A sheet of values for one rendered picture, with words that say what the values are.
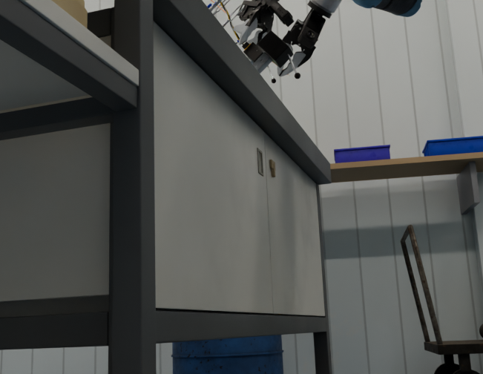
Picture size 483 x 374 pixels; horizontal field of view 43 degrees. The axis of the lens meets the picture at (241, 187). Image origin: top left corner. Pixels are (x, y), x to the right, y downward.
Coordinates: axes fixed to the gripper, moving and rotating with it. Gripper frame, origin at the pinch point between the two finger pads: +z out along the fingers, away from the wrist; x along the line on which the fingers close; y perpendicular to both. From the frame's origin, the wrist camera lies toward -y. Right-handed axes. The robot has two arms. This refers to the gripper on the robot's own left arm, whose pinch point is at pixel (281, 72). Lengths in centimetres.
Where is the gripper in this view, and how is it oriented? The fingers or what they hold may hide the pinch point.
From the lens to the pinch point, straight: 174.2
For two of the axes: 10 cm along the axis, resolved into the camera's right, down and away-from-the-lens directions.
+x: -8.6, -5.0, -1.2
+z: -5.0, 7.9, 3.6
